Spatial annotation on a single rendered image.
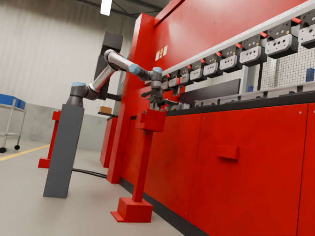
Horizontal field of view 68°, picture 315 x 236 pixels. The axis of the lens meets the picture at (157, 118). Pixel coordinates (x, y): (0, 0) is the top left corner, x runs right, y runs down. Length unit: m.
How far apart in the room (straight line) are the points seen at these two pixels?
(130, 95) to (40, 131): 6.64
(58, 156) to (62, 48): 7.96
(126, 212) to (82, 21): 9.08
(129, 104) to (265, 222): 2.27
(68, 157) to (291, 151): 1.65
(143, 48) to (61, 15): 7.31
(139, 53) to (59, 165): 1.83
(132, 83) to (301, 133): 2.36
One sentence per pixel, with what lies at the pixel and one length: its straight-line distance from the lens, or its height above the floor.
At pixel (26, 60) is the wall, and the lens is 9.90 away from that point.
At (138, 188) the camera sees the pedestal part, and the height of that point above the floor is 0.22.
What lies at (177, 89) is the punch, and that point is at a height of 1.14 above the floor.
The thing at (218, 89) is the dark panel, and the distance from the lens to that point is 2.68.
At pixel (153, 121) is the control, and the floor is 0.72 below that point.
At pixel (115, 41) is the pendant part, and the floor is 1.84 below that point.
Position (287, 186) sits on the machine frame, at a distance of 1.16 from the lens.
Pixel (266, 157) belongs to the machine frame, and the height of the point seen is 0.58.
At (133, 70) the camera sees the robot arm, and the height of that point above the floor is 1.06.
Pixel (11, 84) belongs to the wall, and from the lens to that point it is 9.78.
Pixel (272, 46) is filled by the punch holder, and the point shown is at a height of 1.22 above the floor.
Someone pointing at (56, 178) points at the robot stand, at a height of 0.15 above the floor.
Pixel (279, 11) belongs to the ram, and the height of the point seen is 1.42.
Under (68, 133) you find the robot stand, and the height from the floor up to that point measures 0.53.
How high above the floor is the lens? 0.55
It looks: 7 degrees up
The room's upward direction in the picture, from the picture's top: 9 degrees clockwise
